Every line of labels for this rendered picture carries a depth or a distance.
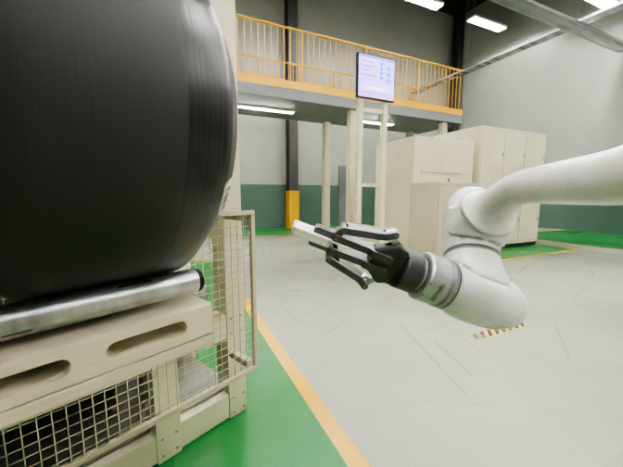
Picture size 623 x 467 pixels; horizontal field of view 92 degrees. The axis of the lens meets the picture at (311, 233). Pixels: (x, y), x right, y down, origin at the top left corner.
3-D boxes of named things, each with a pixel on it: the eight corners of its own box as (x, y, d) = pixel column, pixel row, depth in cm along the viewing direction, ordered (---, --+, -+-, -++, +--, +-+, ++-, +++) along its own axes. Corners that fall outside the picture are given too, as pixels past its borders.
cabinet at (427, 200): (433, 267, 444) (438, 182, 428) (406, 259, 494) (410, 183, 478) (475, 261, 482) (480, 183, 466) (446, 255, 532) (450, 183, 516)
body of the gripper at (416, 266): (436, 266, 49) (385, 246, 48) (409, 304, 53) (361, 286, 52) (423, 244, 56) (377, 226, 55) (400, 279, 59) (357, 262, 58)
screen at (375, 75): (357, 96, 389) (358, 51, 383) (355, 97, 394) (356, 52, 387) (394, 102, 414) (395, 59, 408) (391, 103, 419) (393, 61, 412)
